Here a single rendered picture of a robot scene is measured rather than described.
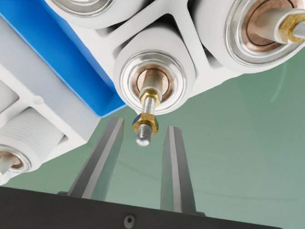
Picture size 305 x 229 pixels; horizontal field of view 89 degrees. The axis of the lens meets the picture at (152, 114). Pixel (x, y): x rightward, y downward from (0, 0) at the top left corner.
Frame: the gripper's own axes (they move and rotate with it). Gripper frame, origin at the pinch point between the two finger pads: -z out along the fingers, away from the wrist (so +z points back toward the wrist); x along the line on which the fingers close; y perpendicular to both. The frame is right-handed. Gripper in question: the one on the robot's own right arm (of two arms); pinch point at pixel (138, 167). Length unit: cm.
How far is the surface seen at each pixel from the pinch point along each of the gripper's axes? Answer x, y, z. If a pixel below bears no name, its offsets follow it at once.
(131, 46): 2.8, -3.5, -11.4
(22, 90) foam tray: 22.6, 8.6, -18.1
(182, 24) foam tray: -2.5, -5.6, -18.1
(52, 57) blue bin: 21.2, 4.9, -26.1
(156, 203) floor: -13, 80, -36
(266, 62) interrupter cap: -10.5, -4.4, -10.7
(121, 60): 3.7, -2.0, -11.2
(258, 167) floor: -46, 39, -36
